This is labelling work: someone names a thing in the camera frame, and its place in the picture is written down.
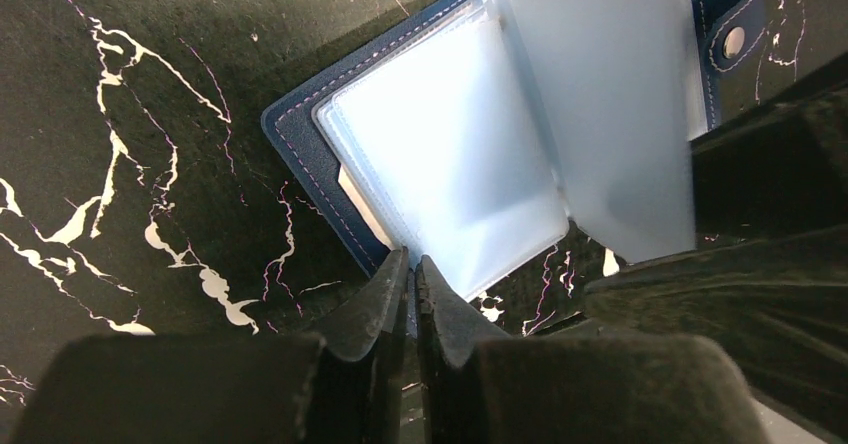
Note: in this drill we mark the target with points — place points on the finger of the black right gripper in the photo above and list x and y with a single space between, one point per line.
779 169
777 307

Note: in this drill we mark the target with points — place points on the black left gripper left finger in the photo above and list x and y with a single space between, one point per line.
336 382

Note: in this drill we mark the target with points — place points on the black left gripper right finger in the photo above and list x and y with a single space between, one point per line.
482 385

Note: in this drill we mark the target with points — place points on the blue card holder wallet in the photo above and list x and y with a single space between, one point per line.
478 132

